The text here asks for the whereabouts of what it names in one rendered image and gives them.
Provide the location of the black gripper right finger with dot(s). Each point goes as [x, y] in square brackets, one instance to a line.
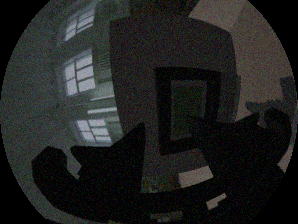
[217, 140]

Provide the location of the dark grey flat panel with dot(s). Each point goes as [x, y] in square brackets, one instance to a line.
[140, 43]

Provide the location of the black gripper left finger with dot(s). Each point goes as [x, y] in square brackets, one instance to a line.
[125, 158]

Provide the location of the black picture frame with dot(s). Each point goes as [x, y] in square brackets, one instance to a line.
[181, 92]

